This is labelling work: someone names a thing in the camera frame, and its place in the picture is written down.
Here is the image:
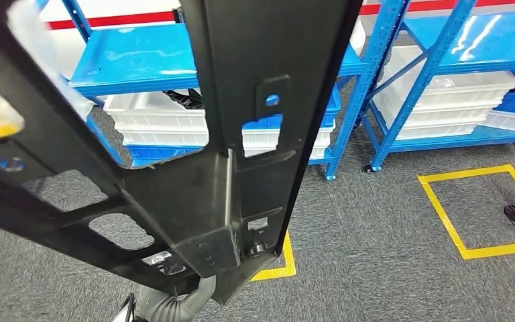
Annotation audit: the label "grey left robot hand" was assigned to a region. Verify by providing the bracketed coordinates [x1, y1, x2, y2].
[185, 275, 217, 313]

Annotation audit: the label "black plastic plate part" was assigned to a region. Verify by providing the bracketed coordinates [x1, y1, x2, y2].
[0, 0, 365, 307]

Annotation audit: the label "black tangled part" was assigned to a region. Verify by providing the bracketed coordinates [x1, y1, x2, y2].
[163, 88, 205, 110]

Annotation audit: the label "blue steel shelf rack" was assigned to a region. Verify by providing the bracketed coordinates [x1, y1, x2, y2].
[359, 0, 515, 173]
[35, 0, 412, 182]

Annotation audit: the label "yellow floor tape square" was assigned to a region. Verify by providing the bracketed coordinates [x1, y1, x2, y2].
[417, 164, 515, 261]
[250, 231, 297, 282]

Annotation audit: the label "stacked white plastic crates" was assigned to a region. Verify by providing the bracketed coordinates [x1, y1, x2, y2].
[371, 44, 515, 142]

